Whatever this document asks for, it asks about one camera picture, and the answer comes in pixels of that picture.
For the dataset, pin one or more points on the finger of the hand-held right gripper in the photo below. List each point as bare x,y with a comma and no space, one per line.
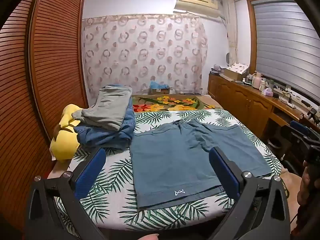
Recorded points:
298,126

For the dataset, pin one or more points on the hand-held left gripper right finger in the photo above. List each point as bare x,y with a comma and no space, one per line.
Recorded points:
223,173

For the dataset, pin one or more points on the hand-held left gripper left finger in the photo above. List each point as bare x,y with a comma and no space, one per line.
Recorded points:
90,173

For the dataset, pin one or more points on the blue shorts pants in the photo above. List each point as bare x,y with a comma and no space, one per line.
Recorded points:
170,160

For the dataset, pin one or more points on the folded grey pants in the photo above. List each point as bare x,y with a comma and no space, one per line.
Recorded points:
110,110

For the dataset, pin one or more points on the person's right hand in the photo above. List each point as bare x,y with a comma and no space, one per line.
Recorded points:
308,187

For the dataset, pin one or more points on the person's left hand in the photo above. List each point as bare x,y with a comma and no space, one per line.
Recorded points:
150,237

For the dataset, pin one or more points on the bed with palm-leaf sheet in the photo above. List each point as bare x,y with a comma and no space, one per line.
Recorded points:
112,176

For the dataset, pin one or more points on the white power strip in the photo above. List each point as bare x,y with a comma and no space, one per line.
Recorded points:
291,98

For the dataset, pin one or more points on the metal waste bin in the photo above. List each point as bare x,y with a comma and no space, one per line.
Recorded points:
276,146

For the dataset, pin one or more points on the yellow plush toy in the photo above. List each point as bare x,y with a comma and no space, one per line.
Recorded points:
62,147

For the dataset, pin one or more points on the folded denim jeans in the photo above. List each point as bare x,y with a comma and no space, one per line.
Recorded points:
105,136

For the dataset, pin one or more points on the pink tissue box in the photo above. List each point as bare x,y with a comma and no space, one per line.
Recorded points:
267,92

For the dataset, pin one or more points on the pale pink bottle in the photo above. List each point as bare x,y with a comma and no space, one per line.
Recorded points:
256,81

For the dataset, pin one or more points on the wooden cabinet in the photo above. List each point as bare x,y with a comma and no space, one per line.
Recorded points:
240,97

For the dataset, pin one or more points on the white dotted box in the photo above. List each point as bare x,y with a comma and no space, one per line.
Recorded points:
238,67

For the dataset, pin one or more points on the grey window blind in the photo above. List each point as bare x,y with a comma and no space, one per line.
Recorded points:
282,42

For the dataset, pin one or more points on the cardboard box with blue cloth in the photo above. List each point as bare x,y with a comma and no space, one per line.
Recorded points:
158,88

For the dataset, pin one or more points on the white wrapped pipe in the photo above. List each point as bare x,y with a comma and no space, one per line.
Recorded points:
231,30

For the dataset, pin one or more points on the wooden louvred wardrobe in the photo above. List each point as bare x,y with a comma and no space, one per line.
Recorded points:
50,55

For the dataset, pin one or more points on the circle patterned curtain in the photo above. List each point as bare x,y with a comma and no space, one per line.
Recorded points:
140,55

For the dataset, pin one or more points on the white air conditioner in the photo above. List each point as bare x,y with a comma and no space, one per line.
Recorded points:
195,2

